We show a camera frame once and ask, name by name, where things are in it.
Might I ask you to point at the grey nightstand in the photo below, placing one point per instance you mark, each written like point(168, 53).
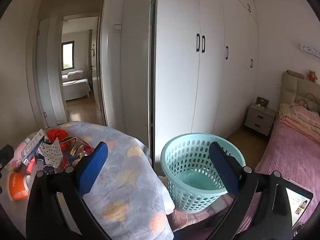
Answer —
point(260, 120)

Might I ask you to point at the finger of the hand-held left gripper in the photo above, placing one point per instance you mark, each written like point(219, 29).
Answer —
point(6, 156)

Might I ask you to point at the beige padded headboard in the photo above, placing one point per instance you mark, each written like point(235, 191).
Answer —
point(290, 87)

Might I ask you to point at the pink bottle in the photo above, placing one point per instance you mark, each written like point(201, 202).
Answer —
point(32, 165)

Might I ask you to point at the colourful snack packet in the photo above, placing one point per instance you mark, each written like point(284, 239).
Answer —
point(75, 158)

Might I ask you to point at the white sliding door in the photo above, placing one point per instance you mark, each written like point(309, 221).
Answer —
point(130, 67)

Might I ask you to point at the folded pink blankets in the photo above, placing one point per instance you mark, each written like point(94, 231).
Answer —
point(300, 120)

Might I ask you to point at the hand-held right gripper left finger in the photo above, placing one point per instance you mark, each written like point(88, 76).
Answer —
point(93, 167)

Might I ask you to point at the white sofa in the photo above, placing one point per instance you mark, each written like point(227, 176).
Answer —
point(75, 82)

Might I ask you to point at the dark photo frame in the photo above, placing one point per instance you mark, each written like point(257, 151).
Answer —
point(262, 102)

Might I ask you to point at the white wardrobe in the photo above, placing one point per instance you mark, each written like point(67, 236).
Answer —
point(180, 80)

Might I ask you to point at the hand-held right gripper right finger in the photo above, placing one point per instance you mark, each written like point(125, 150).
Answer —
point(223, 167)

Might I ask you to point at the white power strip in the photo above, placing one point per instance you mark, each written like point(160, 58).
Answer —
point(51, 155)

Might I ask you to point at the dark framed window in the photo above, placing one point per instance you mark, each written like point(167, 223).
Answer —
point(67, 55)

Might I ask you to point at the brown plush toy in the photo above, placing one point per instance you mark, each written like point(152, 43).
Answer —
point(313, 76)

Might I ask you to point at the dark snack packet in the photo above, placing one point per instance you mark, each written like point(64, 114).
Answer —
point(51, 169)

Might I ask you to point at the tablet with lit screen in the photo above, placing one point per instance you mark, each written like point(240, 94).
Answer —
point(298, 200)

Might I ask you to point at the white and blue carton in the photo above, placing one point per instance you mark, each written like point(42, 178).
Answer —
point(33, 145)

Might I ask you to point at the teal plastic laundry basket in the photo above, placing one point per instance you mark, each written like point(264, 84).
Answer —
point(175, 155)

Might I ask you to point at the white hallway door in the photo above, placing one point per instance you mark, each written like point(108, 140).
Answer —
point(95, 80)

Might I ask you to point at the orange-red cloth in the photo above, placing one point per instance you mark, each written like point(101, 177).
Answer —
point(56, 135)

